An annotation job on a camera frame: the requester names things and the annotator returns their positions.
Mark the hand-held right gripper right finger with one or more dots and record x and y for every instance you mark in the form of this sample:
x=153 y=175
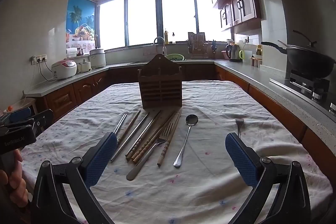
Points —
x=242 y=161

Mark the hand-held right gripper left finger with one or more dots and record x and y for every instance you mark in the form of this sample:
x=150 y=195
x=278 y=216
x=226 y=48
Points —
x=102 y=158

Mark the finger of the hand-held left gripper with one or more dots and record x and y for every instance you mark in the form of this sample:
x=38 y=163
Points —
x=42 y=118
x=19 y=113

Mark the silver metal chopstick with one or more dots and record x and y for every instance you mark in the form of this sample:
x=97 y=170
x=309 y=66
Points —
x=131 y=136
x=120 y=123

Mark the brown wooden chopstick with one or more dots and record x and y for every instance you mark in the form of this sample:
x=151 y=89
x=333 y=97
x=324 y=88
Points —
x=130 y=125

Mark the light patterned wooden chopstick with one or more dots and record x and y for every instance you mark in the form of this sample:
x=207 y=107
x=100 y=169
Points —
x=147 y=141
x=168 y=144
x=143 y=150

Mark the dark wooden chopstick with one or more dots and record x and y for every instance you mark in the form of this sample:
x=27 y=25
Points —
x=144 y=132

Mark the wooden utensil holder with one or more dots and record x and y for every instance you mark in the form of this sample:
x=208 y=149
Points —
x=160 y=87

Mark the person's left hand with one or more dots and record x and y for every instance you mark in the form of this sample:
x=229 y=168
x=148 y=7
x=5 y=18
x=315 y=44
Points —
x=13 y=187

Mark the wooden lower cabinets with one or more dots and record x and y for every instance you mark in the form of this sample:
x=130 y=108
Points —
x=60 y=100

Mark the small metal fork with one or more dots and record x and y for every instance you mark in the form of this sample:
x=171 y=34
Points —
x=239 y=123

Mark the white floral tablecloth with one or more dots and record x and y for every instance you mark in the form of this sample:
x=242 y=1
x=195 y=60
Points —
x=197 y=187

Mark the red and white rice cooker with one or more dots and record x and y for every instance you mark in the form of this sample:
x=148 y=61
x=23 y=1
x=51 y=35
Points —
x=64 y=69

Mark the metal spoon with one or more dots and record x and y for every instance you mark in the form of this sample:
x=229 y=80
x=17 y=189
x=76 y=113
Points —
x=191 y=120

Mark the small white cooker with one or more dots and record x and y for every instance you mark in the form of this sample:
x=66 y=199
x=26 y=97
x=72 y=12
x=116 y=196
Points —
x=84 y=66

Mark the large white cooker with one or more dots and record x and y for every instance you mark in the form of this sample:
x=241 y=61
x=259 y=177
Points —
x=97 y=58

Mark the grey kitchen countertop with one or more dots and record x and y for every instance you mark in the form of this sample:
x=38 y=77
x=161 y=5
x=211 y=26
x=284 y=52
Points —
x=262 y=77

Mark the spice jar set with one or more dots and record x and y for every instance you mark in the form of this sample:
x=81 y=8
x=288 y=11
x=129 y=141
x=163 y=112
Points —
x=256 y=61

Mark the gas stove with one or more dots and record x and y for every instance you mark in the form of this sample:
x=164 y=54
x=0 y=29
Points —
x=309 y=85

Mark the steel kitchen sink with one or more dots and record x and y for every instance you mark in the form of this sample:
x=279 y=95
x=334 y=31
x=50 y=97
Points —
x=136 y=63

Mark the pink container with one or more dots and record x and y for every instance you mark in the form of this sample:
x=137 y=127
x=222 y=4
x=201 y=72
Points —
x=224 y=55

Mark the steel electric kettle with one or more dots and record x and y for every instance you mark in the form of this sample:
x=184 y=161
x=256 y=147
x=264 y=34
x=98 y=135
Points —
x=233 y=53

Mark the yellow sauce bottle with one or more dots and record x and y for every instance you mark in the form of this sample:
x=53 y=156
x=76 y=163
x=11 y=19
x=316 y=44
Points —
x=259 y=50

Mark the black wok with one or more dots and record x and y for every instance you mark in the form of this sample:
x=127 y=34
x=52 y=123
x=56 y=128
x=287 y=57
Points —
x=309 y=61

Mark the wooden dish rack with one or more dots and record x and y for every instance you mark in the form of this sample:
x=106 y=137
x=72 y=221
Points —
x=197 y=45

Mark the green colander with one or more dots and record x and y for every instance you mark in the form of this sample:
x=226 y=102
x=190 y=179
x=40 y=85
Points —
x=174 y=57

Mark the chrome kitchen faucet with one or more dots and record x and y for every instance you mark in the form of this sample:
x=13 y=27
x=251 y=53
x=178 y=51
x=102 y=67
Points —
x=164 y=49

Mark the yellow dish soap bottle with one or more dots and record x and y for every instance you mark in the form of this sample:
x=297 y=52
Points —
x=166 y=36

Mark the small dark-capped bottle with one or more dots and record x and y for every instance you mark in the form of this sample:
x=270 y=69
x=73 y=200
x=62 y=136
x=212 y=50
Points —
x=173 y=39

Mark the large kitchen window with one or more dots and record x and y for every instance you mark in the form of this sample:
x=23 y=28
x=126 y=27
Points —
x=141 y=19

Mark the wall power outlet strip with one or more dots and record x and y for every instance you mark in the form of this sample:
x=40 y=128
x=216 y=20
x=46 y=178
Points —
x=39 y=58

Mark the palm and fruit wall poster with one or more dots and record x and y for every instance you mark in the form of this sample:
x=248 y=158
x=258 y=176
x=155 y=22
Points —
x=78 y=19

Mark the white wall socket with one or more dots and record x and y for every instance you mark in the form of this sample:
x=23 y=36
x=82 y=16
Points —
x=245 y=39

